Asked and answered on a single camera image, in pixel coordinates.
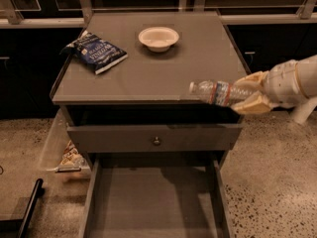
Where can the open middle drawer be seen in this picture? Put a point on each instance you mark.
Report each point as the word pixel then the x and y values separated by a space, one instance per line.
pixel 156 199

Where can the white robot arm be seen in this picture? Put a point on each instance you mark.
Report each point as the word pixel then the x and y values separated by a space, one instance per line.
pixel 310 85

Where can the grey drawer cabinet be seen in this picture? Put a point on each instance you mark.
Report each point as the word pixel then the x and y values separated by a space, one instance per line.
pixel 150 88

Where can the clear plastic storage bin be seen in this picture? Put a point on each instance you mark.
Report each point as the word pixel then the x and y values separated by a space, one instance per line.
pixel 52 152

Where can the white post leg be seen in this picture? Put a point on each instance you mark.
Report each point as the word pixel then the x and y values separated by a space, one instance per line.
pixel 302 112

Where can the black bar on floor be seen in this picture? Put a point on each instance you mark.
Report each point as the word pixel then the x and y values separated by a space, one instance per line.
pixel 17 228

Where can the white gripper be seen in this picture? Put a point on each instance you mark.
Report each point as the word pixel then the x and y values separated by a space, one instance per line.
pixel 282 83

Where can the top drawer with knob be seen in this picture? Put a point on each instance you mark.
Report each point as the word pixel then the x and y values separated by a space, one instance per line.
pixel 154 138

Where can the blue vinegar chips bag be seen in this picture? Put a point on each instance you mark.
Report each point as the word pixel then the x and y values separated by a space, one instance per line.
pixel 95 52

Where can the metal railing frame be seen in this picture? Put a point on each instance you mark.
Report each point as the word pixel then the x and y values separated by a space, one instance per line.
pixel 57 13

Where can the snack packets in bin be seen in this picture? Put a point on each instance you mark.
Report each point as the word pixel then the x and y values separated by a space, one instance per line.
pixel 71 156

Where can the white paper bowl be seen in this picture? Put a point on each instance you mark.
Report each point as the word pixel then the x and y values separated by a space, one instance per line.
pixel 158 39

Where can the clear plastic water bottle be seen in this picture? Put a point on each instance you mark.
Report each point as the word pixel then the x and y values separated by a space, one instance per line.
pixel 219 93

